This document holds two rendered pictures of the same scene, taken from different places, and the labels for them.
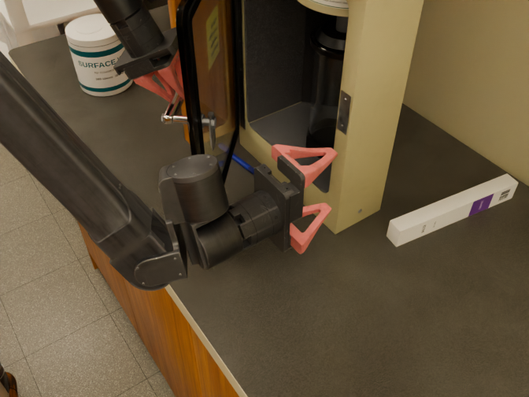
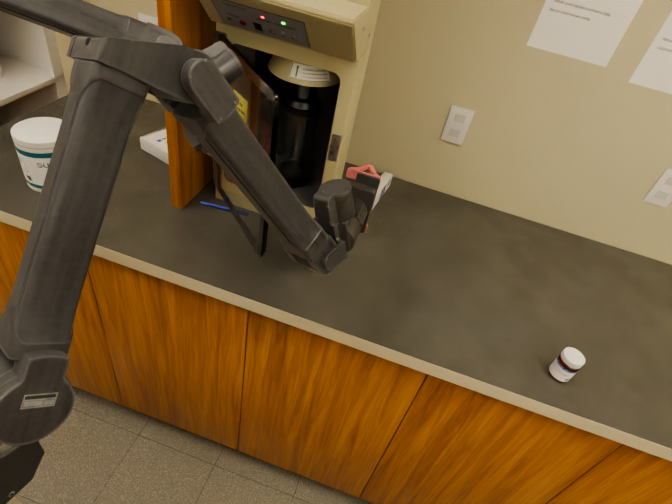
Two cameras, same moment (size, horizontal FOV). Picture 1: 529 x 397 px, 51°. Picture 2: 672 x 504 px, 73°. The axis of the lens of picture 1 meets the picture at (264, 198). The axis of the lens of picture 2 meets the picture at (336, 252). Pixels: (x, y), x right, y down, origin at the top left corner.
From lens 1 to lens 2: 0.56 m
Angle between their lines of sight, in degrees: 35
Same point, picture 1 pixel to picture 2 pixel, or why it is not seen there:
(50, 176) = (283, 211)
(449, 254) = (384, 223)
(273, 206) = (363, 203)
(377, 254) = not seen: hidden behind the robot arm
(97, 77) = not seen: hidden behind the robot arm
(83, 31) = (35, 134)
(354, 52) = (344, 107)
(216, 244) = (354, 232)
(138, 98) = not seen: hidden behind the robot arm
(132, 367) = (119, 434)
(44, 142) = (281, 188)
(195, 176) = (348, 190)
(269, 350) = (342, 307)
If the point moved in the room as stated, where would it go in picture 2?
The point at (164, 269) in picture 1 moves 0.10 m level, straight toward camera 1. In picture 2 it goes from (338, 255) to (386, 285)
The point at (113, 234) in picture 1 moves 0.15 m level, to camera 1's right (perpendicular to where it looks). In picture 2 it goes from (314, 241) to (380, 215)
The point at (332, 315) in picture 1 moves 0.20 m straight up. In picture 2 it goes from (357, 275) to (376, 213)
